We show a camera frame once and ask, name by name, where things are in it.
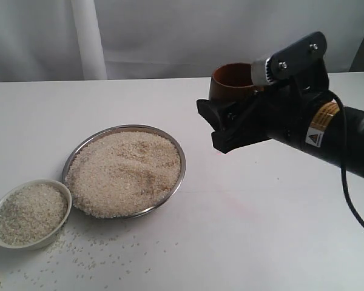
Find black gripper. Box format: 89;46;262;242
197;59;342;154

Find brown wooden cup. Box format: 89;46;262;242
209;62;263;102

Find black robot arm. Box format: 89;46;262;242
197;60;364;178

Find rice in steel tray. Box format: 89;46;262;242
65;131;181;218

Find spilled rice grains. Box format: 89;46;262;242
0;223;179;290

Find rice in white bowl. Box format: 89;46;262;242
0;184;67;246

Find white ceramic bowl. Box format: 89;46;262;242
0;179;72;250

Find round steel tray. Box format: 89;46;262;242
61;124;186;219

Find white backdrop curtain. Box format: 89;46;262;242
0;1;364;82

